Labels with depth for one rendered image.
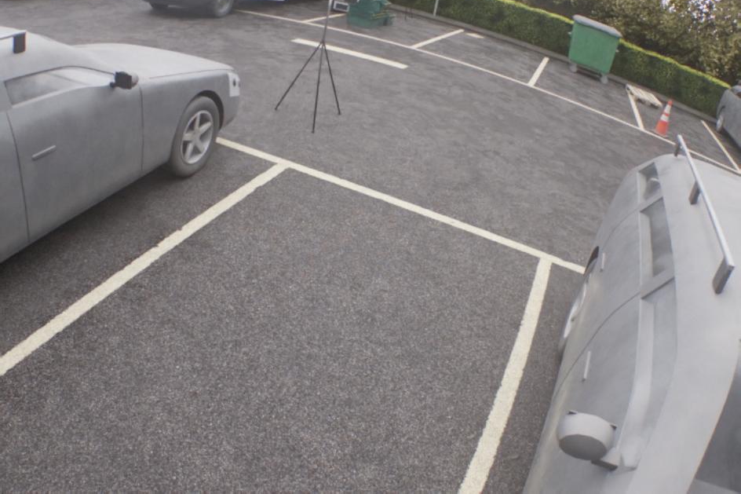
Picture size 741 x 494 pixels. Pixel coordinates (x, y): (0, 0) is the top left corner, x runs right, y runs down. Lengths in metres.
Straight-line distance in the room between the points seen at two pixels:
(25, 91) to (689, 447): 3.41
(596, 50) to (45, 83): 12.21
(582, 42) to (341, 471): 12.19
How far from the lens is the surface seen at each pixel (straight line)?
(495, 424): 3.02
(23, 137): 3.21
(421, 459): 2.74
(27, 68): 3.36
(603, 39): 13.70
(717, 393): 1.72
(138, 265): 3.65
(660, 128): 10.76
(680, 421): 1.67
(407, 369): 3.16
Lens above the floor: 2.12
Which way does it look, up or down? 28 degrees down
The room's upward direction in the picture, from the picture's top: 11 degrees clockwise
